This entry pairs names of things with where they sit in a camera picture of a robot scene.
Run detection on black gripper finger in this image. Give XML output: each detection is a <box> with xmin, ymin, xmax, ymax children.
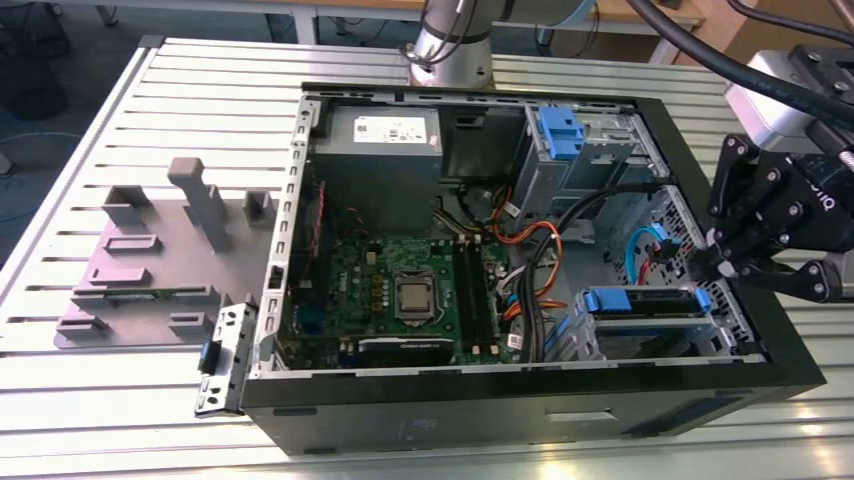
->
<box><xmin>717</xmin><ymin>258</ymin><xmax>848</xmax><ymax>305</ymax></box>
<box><xmin>689</xmin><ymin>132</ymin><xmax>804</xmax><ymax>282</ymax></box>

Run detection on metal disk bay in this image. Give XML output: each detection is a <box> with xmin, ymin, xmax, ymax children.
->
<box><xmin>573</xmin><ymin>284</ymin><xmax>742</xmax><ymax>361</ymax></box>

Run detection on metal drive cage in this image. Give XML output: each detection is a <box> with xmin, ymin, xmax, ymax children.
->
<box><xmin>513</xmin><ymin>104</ymin><xmax>669</xmax><ymax>216</ymax></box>

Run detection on blue plastic drive latch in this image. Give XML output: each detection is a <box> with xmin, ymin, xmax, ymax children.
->
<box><xmin>539</xmin><ymin>107</ymin><xmax>583</xmax><ymax>161</ymax></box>

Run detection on wooden cabinet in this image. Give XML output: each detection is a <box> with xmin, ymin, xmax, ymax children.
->
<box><xmin>677</xmin><ymin>0</ymin><xmax>854</xmax><ymax>71</ymax></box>

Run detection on black RAM slot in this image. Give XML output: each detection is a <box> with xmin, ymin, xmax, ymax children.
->
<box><xmin>453</xmin><ymin>234</ymin><xmax>486</xmax><ymax>356</ymax></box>
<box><xmin>470</xmin><ymin>234</ymin><xmax>501</xmax><ymax>354</ymax></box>

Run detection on silver CPU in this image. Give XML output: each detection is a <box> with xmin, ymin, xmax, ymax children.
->
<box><xmin>398</xmin><ymin>282</ymin><xmax>435</xmax><ymax>314</ymax></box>

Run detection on black open PC case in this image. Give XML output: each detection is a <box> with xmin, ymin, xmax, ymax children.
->
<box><xmin>192</xmin><ymin>82</ymin><xmax>829</xmax><ymax>457</ymax></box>

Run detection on grey power supply unit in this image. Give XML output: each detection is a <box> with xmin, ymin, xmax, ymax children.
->
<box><xmin>310</xmin><ymin>105</ymin><xmax>447</xmax><ymax>239</ymax></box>

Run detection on CPU socket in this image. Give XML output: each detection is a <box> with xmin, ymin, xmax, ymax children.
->
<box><xmin>389</xmin><ymin>268</ymin><xmax>447</xmax><ymax>327</ymax></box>

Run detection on black graphics card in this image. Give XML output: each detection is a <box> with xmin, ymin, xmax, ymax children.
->
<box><xmin>356</xmin><ymin>337</ymin><xmax>455</xmax><ymax>369</ymax></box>

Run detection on green motherboard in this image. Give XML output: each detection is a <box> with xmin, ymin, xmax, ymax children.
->
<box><xmin>283</xmin><ymin>234</ymin><xmax>529</xmax><ymax>369</ymax></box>

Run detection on black case fan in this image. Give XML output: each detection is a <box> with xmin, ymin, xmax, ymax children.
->
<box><xmin>292</xmin><ymin>172</ymin><xmax>328</xmax><ymax>296</ymax></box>

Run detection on grey parts rack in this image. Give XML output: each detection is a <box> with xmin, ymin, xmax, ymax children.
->
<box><xmin>52</xmin><ymin>157</ymin><xmax>279</xmax><ymax>354</ymax></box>

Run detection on green RAM stick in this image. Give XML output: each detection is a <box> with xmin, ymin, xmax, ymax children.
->
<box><xmin>106</xmin><ymin>289</ymin><xmax>182</xmax><ymax>303</ymax></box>

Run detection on black office chair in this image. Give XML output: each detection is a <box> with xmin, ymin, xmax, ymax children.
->
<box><xmin>0</xmin><ymin>14</ymin><xmax>74</xmax><ymax>121</ymax></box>

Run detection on black power connector wire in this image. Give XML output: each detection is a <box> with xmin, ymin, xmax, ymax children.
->
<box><xmin>650</xmin><ymin>242</ymin><xmax>695</xmax><ymax>274</ymax></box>

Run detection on blue data wire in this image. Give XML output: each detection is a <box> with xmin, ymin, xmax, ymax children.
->
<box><xmin>625</xmin><ymin>224</ymin><xmax>669</xmax><ymax>286</ymax></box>

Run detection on thick black robot hose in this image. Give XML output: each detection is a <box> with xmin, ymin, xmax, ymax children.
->
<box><xmin>625</xmin><ymin>0</ymin><xmax>854</xmax><ymax>124</ymax></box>

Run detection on orange wire bundle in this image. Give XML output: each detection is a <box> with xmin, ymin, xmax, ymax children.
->
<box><xmin>493</xmin><ymin>187</ymin><xmax>569</xmax><ymax>321</ymax></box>

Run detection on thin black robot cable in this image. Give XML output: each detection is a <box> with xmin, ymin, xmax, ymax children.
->
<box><xmin>725</xmin><ymin>0</ymin><xmax>854</xmax><ymax>44</ymax></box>

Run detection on black hanging cable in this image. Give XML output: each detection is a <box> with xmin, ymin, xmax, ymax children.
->
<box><xmin>583</xmin><ymin>0</ymin><xmax>603</xmax><ymax>57</ymax></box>

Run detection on yellow wire bundle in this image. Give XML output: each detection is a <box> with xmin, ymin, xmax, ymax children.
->
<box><xmin>433</xmin><ymin>207</ymin><xmax>482</xmax><ymax>236</ymax></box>

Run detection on wooden desk white frame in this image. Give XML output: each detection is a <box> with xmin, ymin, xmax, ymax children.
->
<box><xmin>92</xmin><ymin>0</ymin><xmax>709</xmax><ymax>64</ymax></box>

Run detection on metal card retention bracket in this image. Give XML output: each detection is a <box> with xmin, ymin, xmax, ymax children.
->
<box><xmin>192</xmin><ymin>301</ymin><xmax>260</xmax><ymax>419</ymax></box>

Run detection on blue floor cable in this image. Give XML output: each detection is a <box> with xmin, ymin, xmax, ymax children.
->
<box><xmin>0</xmin><ymin>128</ymin><xmax>79</xmax><ymax>149</ymax></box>

